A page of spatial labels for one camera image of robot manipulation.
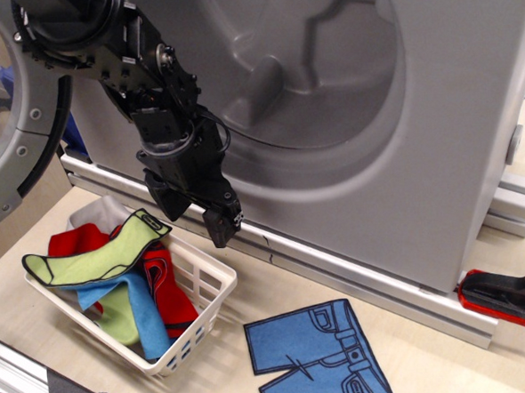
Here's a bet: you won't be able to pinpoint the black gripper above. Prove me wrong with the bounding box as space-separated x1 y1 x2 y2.
132 106 244 248

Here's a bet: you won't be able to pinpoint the green felt sock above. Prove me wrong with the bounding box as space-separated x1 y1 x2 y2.
21 209 171 288

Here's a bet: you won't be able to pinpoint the grey felt cloth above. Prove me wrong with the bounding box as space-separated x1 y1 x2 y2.
67 195 132 235

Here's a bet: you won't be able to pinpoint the red felt garment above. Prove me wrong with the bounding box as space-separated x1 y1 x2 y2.
46 216 202 347

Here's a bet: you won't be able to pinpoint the green felt cloth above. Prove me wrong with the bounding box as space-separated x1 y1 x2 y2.
94 285 140 346

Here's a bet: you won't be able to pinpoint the blue felt cloth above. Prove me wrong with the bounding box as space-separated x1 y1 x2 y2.
61 271 172 360

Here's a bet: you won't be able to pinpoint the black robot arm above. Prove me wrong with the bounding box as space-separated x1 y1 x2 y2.
11 0 243 248

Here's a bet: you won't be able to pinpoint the white plastic laundry basket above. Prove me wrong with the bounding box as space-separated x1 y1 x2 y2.
25 234 238 376

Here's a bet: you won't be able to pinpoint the grey round machine door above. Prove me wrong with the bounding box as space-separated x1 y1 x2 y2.
0 0 72 222

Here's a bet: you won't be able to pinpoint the grey toy washing machine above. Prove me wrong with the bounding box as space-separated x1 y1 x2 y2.
61 0 525 317

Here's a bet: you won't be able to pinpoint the blue felt jeans shorts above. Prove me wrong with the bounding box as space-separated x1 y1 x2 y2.
244 299 393 393

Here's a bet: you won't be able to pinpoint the red black clamp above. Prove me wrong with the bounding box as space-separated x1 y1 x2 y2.
456 269 525 326

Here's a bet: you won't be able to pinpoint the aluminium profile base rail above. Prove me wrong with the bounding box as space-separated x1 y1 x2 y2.
61 154 525 349

